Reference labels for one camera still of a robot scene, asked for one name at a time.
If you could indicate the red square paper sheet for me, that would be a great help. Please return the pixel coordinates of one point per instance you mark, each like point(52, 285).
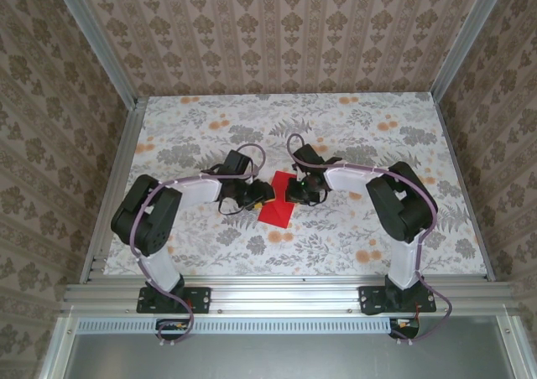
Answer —
point(277, 215)

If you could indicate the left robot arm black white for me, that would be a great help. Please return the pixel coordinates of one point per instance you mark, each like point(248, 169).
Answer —
point(151, 211)

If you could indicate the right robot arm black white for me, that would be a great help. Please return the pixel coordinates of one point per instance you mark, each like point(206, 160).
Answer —
point(403, 203)

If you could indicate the grey metal sheet panel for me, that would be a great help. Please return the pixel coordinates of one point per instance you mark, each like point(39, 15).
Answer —
point(272, 358)

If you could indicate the floral printed table mat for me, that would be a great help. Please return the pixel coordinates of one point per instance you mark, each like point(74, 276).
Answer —
point(335, 236)

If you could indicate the aluminium table cross beam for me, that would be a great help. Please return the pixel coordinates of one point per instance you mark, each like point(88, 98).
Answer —
point(285, 297)

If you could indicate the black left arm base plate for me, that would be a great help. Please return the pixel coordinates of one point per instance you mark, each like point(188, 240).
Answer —
point(197, 299)

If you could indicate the aluminium table side rail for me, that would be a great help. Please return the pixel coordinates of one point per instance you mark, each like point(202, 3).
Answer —
point(463, 186)
point(121, 173)

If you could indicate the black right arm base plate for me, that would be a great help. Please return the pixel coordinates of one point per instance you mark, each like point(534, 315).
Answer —
point(369, 307)

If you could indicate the aluminium upright post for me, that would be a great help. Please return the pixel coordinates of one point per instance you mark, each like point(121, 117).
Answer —
point(466, 39)
point(96, 39)

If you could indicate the aluminium lower frame rail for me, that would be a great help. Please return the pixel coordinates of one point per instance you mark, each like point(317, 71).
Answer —
point(56, 354)
point(514, 354)

